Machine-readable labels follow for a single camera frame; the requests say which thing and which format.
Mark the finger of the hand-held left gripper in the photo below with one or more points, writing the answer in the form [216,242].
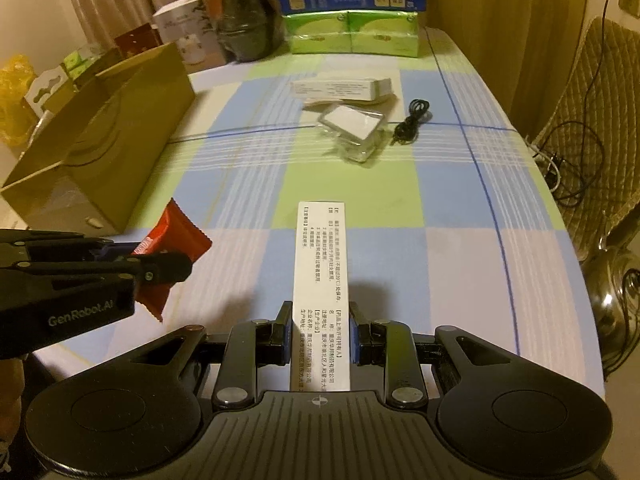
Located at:
[160,267]
[60,245]

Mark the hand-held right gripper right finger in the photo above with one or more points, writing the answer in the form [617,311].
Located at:
[354,335]

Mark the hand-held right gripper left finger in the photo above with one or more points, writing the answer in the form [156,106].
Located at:
[287,340]

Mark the red snack packet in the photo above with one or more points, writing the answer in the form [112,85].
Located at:
[175,235]

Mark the long white printed medicine box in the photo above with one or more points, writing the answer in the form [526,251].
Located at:
[320,260]

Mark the brown cardboard box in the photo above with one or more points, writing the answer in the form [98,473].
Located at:
[125,125]

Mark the person's left forearm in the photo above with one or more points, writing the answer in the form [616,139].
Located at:
[10,400]

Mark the checked cloth desktop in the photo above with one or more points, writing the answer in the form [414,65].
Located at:
[450,260]

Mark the yellow plastic bag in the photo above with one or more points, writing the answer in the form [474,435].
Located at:
[15,100]

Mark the white cardboard insert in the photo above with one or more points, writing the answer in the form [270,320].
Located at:
[47,90]

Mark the small green white box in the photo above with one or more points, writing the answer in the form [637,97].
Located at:
[82,62]

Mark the clear plastic case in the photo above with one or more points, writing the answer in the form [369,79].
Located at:
[352,127]

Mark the red-brown gift box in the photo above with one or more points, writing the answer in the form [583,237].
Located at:
[137,42]

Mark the cream paper sheet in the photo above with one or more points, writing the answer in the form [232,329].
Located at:
[380,101]

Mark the white humidifier box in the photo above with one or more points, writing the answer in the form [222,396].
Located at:
[187,25]

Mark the flat white box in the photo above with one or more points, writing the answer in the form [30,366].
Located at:
[340,87]

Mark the black plastic-wrapped flower pot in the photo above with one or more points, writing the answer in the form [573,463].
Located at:
[247,25]

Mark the shiny metal object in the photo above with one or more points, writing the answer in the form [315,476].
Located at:
[615,305]

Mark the green tissue pack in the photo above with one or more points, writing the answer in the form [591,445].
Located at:
[382,35]
[317,32]

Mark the quilted tan chair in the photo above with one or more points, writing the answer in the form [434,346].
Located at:
[590,110]

